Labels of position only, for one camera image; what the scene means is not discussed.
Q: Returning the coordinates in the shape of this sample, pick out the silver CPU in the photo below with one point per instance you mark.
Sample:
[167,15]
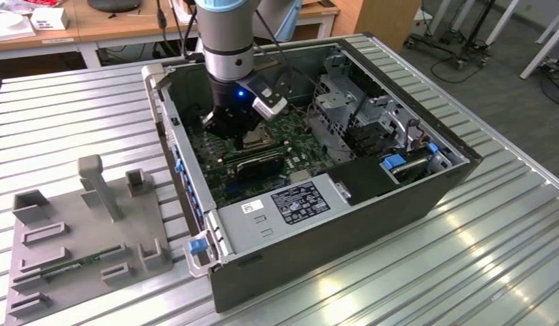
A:
[260,137]

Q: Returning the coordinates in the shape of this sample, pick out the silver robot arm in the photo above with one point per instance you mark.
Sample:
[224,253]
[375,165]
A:
[224,51]

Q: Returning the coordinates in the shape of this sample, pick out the CPU socket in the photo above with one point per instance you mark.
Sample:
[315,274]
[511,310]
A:
[266,148]

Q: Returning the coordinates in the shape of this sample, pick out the green installed RAM stick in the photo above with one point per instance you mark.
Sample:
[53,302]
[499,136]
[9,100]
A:
[234,158]

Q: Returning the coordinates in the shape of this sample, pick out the black graphics card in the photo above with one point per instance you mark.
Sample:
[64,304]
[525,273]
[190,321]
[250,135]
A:
[259,168]

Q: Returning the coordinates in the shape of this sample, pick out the green motherboard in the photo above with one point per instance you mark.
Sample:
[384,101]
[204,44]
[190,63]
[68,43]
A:
[306,149]

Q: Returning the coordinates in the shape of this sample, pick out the silver chipset heatsink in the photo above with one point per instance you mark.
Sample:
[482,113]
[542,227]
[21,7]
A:
[300,176]

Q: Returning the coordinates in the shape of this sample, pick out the grey metal drive cage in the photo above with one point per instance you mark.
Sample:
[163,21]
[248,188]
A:
[334,98]

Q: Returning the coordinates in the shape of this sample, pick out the grey power supply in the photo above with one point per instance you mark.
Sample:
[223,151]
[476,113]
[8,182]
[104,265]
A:
[250,227]

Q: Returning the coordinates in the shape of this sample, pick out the black plastic shroud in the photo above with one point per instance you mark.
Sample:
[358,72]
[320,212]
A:
[360,183]

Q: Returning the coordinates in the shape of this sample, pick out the wooden desk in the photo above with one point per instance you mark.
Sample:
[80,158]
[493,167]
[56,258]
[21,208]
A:
[124,23]

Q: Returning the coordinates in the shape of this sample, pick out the blue case latch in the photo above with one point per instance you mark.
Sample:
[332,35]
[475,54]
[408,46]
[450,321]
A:
[196,246]

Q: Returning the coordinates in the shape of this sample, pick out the blue disk carrier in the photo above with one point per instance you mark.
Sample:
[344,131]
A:
[392,162]

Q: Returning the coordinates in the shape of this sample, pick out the black round object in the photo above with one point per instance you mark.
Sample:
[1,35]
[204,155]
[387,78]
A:
[113,4]

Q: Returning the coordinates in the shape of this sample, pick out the blue plastic clip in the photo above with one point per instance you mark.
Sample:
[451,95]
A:
[431,148]

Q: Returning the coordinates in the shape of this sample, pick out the grey parts rack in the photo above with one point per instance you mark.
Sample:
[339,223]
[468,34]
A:
[79,237]

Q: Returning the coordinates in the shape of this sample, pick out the black PC case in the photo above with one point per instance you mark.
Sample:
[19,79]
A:
[334,265]

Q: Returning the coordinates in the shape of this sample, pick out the white cardboard box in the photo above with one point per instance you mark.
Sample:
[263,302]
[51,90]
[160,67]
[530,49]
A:
[48,18]

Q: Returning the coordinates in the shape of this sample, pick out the red object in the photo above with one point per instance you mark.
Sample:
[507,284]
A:
[45,2]

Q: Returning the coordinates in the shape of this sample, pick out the black wheeled stand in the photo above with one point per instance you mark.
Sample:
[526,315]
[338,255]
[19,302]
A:
[468,54]

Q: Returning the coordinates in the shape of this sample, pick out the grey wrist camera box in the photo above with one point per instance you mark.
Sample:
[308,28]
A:
[267,108]

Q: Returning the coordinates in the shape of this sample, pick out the white table frame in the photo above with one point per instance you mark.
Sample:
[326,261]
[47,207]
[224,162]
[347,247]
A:
[502,20]
[543,54]

